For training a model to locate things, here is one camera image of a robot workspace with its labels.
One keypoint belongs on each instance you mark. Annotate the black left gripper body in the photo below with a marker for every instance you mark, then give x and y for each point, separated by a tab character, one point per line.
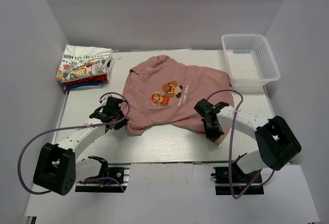
120	124

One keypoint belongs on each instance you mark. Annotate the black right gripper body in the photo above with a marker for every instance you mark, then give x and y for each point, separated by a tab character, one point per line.
213	132

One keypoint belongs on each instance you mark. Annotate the pink pixel-print t-shirt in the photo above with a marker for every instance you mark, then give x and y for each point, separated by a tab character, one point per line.
163	91

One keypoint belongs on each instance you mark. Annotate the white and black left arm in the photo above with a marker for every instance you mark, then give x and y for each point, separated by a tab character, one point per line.
58	167

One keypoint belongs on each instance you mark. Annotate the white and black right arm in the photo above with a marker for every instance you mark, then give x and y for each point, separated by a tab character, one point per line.
277	144

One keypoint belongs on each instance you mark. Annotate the red folded t-shirt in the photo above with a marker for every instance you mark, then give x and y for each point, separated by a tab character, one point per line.
99	78

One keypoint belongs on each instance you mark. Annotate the blue folded t-shirt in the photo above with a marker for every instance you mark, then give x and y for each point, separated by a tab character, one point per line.
84	85

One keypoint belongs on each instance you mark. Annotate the white cartoon-print folded t-shirt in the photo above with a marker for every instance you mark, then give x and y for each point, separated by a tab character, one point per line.
79	62

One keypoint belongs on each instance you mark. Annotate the white plastic mesh basket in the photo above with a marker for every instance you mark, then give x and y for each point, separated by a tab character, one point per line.
249	59

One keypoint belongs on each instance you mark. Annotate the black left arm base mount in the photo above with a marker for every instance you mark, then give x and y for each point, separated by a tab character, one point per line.
114	180

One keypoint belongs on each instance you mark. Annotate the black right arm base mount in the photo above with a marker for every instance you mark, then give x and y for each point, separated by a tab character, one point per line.
222	186

